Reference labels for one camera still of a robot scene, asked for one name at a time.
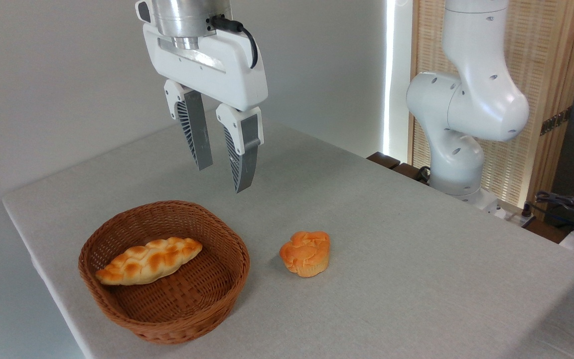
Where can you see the wooden slatted screen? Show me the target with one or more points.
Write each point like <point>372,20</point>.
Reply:
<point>541,50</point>

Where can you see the long braided bread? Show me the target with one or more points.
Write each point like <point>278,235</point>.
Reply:
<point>147,260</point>

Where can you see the brown wicker basket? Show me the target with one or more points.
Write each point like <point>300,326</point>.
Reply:
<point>187,309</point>

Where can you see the grey linen tablecloth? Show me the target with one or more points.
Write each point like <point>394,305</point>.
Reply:
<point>391,279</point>

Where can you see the white power strip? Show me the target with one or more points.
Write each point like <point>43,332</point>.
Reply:
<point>516,217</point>

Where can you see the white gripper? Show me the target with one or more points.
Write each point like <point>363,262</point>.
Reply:
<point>207,67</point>

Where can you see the orange muffin-shaped bread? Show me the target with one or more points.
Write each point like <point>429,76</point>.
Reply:
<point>306,253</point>

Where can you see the dark wooden bench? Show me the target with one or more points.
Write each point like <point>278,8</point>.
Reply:
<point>386,160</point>

